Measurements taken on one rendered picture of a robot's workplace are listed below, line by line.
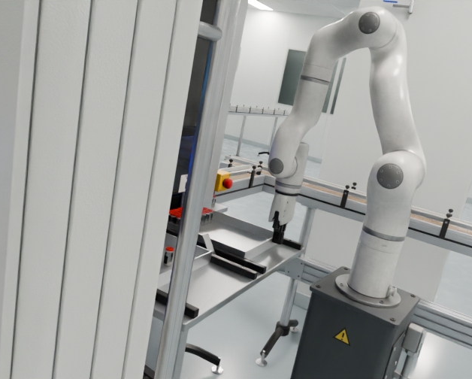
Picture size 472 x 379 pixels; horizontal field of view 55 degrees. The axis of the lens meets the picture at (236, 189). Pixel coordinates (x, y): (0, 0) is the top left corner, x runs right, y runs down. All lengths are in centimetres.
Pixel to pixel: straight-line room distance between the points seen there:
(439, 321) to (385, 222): 112
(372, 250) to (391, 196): 18
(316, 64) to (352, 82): 151
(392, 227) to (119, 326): 92
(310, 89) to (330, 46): 13
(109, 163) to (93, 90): 7
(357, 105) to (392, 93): 157
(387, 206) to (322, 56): 46
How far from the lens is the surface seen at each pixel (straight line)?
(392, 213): 127
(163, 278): 111
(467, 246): 220
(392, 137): 133
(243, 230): 159
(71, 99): 38
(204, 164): 53
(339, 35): 133
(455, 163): 276
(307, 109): 136
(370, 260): 132
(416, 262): 288
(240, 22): 165
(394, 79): 129
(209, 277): 120
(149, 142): 44
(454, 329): 235
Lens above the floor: 139
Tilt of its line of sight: 14 degrees down
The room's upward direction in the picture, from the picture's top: 11 degrees clockwise
